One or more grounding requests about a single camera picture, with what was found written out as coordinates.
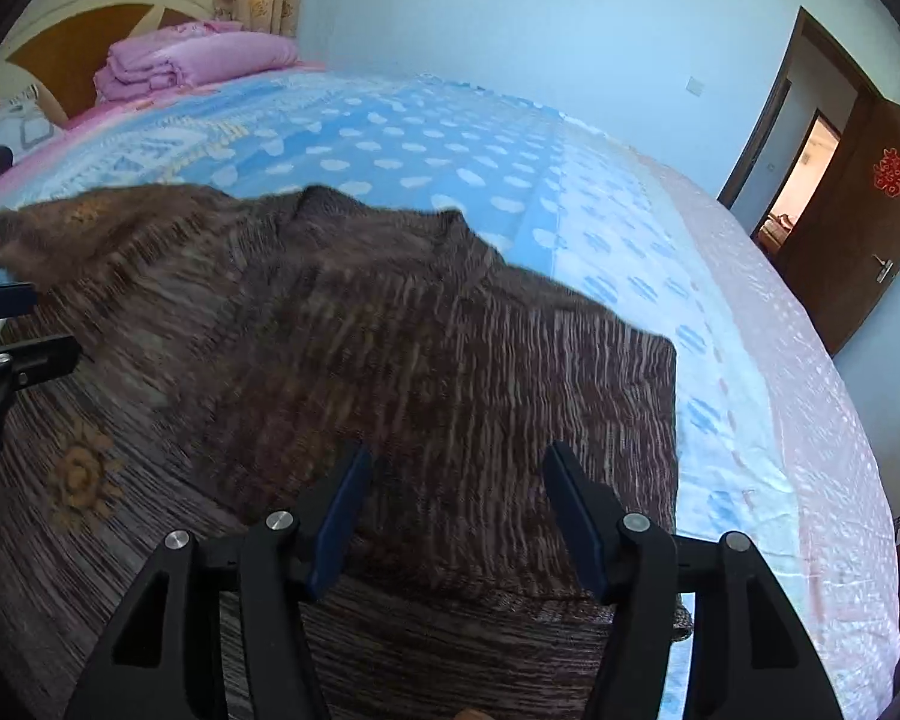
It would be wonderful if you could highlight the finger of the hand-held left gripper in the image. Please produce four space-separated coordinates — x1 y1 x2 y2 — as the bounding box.
0 334 83 458
0 281 38 325

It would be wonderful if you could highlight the brown knitted sweater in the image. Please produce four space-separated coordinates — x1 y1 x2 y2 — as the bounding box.
0 184 695 720

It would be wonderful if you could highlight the brown wooden sofa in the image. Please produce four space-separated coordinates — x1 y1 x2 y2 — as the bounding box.
754 214 792 252

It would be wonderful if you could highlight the blue pink dotted bedsheet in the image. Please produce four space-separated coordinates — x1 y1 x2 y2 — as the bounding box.
0 64 900 720

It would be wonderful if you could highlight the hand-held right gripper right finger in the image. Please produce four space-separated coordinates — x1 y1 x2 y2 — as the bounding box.
541 441 845 720

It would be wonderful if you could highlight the white printed pillow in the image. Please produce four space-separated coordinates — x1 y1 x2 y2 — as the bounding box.
0 86 68 192

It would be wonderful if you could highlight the brown door frame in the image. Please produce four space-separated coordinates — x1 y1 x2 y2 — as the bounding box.
716 6 882 241

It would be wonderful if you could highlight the folded pink quilt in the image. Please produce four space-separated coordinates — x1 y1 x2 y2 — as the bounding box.
94 21 301 102

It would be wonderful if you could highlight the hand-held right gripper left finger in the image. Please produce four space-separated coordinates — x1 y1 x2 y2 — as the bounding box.
60 442 376 720

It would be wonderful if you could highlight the brown wooden door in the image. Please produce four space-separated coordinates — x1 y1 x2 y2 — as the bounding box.
776 94 900 357

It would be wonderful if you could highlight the cream wooden headboard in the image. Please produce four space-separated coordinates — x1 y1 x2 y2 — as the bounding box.
0 0 226 128

